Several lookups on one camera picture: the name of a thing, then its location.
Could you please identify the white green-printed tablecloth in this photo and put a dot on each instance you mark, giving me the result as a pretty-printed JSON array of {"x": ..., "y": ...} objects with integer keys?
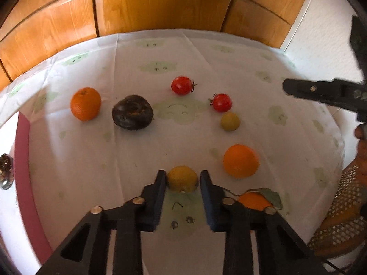
[{"x": 94, "y": 160}]

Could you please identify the orange mandarin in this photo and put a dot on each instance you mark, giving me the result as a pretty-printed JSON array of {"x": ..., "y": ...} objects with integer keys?
[{"x": 86, "y": 104}]

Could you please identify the person's right forearm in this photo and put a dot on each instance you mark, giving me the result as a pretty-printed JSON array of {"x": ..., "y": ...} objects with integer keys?
[{"x": 344, "y": 206}]

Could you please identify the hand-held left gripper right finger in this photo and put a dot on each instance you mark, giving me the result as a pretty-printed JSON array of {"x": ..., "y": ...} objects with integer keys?
[{"x": 205, "y": 203}]

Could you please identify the person's right hand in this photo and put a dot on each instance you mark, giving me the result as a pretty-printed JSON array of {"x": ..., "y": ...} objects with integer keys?
[{"x": 359, "y": 134}]

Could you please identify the wooden wardrobe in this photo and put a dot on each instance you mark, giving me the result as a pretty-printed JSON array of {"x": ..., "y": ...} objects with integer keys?
[{"x": 160, "y": 5}]

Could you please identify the orange with leaf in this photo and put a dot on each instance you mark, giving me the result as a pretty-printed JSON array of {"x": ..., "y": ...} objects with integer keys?
[{"x": 253, "y": 201}]

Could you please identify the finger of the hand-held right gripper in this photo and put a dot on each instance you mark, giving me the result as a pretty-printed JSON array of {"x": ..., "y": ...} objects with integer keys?
[{"x": 315, "y": 91}]

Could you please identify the dark brown wrinkled fruit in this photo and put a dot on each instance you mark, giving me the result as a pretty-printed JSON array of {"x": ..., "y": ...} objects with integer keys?
[{"x": 132, "y": 116}]

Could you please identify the shiny brown ornament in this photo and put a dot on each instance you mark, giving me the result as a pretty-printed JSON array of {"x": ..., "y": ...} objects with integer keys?
[{"x": 5, "y": 172}]

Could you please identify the yellow lemon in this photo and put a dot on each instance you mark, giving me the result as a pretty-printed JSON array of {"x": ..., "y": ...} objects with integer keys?
[{"x": 182, "y": 179}]

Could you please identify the small yellow-green fruit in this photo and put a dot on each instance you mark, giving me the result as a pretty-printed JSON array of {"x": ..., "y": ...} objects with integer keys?
[{"x": 230, "y": 121}]

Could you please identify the red tomato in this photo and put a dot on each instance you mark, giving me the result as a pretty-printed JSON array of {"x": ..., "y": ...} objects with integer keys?
[
  {"x": 181, "y": 85},
  {"x": 221, "y": 102}
]

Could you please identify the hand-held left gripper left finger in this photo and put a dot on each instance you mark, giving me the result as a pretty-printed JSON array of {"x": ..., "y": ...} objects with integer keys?
[{"x": 160, "y": 203}]

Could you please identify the large round orange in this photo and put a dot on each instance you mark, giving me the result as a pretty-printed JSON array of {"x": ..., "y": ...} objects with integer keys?
[{"x": 240, "y": 160}]

